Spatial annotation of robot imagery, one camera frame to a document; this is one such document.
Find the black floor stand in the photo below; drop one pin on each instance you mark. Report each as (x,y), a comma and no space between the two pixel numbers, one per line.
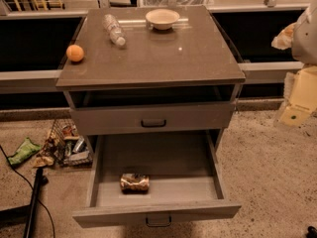
(25,214)

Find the closed grey top drawer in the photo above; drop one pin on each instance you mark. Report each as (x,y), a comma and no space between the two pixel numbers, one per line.
(152,118)

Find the grey drawer cabinet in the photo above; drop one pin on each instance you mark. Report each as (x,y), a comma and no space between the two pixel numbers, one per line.
(189,63)

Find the wire basket with snacks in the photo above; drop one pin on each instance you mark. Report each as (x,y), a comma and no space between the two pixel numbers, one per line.
(69,147)

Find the crushed orange can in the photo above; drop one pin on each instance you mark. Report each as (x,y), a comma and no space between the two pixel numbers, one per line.
(134,182)

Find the orange ball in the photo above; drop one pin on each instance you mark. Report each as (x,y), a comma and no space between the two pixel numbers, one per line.
(75,53)

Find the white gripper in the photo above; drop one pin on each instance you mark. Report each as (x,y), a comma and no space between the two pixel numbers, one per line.
(305,40)

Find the beige bowl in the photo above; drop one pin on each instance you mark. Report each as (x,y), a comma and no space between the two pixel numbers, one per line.
(162,19)

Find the open grey middle drawer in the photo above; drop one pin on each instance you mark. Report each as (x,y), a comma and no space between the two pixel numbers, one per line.
(185,181)

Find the brown snack bag on floor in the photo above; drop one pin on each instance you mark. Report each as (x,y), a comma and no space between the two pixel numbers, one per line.
(43,161)

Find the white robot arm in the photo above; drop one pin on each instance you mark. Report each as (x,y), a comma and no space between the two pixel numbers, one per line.
(304,42)

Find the clear plastic water bottle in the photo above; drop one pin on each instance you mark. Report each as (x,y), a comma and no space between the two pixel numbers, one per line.
(114,30)

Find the green chip bag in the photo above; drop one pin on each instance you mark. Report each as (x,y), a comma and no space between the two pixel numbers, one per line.
(23,152)

